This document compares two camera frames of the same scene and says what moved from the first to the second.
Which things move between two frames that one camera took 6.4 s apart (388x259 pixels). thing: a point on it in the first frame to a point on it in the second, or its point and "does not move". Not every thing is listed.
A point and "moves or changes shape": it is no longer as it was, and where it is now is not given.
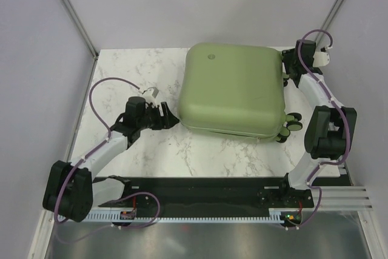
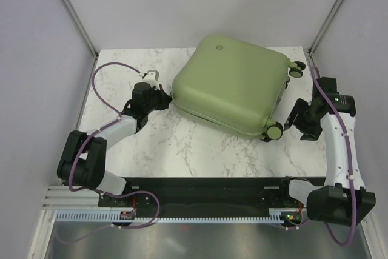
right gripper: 287,54 to 310,133
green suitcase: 235,89 moves or changes shape
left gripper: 166,121 to 165,99
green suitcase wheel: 284,133 to 274,132
